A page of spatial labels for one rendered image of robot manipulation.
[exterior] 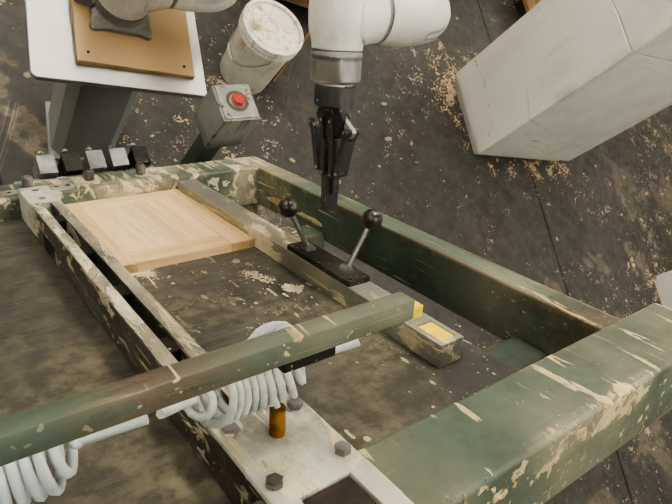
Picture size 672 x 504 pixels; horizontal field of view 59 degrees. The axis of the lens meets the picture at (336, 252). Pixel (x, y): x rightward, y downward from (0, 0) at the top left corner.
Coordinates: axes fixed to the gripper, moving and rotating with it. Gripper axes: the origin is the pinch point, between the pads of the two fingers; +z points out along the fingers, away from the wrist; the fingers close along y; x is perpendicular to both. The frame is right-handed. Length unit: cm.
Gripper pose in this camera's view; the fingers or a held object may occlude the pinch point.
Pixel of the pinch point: (329, 193)
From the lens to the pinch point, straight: 113.7
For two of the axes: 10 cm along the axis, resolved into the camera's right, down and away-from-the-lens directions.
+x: -8.0, 1.9, -5.7
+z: -0.6, 9.2, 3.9
